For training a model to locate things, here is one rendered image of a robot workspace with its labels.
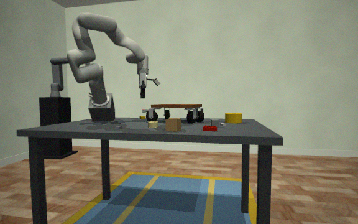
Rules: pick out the red toy brick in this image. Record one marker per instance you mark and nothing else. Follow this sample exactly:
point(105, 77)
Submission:
point(209, 128)

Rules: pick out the yellow cylinder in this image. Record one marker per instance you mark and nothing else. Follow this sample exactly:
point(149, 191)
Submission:
point(233, 117)

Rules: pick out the tan cardboard box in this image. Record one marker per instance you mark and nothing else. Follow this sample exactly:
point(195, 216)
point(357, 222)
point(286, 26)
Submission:
point(173, 124)

